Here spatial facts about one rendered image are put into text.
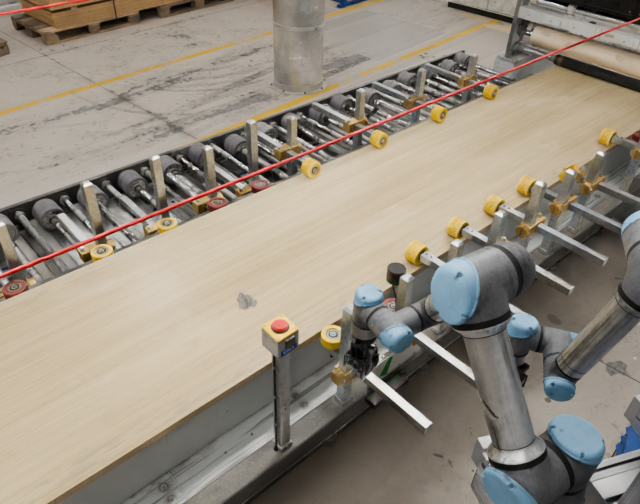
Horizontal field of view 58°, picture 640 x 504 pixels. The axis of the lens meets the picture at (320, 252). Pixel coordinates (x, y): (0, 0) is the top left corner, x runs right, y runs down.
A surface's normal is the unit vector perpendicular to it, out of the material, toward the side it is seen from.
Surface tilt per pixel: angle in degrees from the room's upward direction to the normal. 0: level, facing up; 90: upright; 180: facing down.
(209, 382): 0
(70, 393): 0
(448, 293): 84
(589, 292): 0
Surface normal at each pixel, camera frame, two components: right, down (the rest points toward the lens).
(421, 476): 0.03, -0.78
